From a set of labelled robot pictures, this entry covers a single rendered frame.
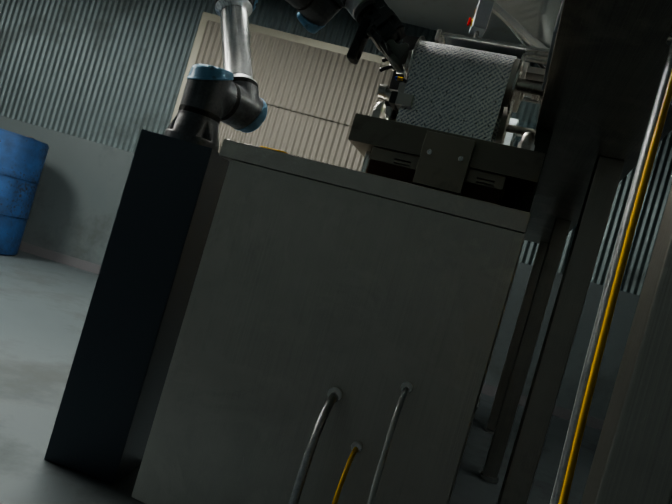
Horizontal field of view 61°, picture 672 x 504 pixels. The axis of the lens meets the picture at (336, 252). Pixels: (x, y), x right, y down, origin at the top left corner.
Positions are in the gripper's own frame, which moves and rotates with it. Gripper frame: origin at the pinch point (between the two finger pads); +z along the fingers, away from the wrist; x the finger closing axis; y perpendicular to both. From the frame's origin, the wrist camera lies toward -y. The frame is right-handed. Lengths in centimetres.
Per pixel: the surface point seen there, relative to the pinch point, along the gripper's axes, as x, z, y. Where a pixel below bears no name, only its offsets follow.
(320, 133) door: 304, -132, -52
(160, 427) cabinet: -33, 47, -87
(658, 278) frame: -83, 69, 0
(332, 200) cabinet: -33, 28, -29
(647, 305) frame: -82, 71, -2
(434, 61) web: -7.1, 6.5, 7.2
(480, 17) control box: 51, -20, 37
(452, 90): -7.1, 15.3, 6.5
